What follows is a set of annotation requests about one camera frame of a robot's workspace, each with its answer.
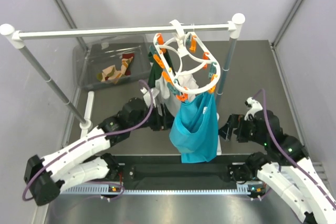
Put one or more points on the clear plastic bin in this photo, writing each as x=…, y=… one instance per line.
x=106, y=52

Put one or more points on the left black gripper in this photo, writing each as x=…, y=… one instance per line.
x=163, y=122

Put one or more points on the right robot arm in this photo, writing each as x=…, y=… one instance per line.
x=285, y=166

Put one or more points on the blue cloth garment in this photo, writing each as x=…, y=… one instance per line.
x=195, y=130

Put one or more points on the white clothes drying rack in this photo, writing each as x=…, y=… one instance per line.
x=185, y=36

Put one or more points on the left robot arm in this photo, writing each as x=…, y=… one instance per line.
x=46, y=177

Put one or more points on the striped beige sock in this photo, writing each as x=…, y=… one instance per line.
x=110, y=75

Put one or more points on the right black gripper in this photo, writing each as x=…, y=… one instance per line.
x=235, y=120

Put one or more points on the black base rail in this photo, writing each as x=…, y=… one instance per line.
x=167, y=172

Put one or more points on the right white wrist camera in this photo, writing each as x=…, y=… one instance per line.
x=253, y=107

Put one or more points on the striped sock red cuff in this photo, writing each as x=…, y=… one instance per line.
x=126, y=61

